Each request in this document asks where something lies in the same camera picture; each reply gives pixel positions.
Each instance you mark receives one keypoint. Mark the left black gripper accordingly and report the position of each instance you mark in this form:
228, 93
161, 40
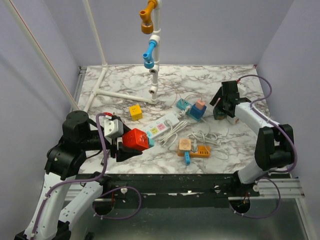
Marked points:
121, 155

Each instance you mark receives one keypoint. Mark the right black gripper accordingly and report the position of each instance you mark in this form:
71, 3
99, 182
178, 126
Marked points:
219, 95

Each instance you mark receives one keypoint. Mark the dark green tiger cube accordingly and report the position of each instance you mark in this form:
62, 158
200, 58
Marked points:
218, 114

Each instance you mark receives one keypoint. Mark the red cube socket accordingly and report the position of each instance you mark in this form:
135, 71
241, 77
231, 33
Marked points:
136, 139

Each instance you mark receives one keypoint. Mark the teal cube plug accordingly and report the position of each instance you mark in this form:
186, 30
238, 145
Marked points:
151, 143

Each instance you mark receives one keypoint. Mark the yellow cube socket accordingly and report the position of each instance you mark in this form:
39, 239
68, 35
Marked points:
135, 112

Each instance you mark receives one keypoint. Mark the wooden cube socket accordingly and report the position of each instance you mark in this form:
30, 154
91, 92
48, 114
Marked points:
184, 145

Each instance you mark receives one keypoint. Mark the light blue plug adapter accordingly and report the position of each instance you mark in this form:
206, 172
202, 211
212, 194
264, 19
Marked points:
187, 158

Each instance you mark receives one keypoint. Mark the white tiger cube socket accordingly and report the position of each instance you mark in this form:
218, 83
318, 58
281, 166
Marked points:
233, 120

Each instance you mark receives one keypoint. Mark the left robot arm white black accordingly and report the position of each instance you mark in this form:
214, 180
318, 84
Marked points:
64, 198

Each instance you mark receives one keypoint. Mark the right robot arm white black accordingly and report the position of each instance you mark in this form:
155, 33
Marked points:
275, 142

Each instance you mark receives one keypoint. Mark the salmon plug on blue cube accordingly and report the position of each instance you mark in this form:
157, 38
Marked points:
200, 104

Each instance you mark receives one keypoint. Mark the dark blue cube socket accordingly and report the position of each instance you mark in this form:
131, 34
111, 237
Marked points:
196, 113

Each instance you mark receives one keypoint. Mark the teal USB power strip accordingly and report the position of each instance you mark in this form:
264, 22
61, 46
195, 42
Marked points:
182, 104

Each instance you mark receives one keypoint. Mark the orange power strip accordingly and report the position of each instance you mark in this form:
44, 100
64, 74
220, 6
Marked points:
201, 152

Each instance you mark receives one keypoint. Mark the white long power strip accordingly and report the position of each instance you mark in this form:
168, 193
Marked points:
160, 126

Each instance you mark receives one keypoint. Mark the blue valve fitting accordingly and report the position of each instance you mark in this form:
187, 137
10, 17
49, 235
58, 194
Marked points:
148, 55

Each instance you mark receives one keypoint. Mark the orange valve fitting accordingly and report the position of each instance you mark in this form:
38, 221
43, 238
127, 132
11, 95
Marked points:
146, 17

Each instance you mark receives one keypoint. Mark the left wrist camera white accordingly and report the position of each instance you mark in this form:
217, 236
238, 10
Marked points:
113, 128

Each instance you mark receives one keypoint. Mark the black mounting rail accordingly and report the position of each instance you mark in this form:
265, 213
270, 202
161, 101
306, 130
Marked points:
168, 191

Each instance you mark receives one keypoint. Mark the white PVC pipe frame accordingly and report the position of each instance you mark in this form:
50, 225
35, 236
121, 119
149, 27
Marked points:
155, 35

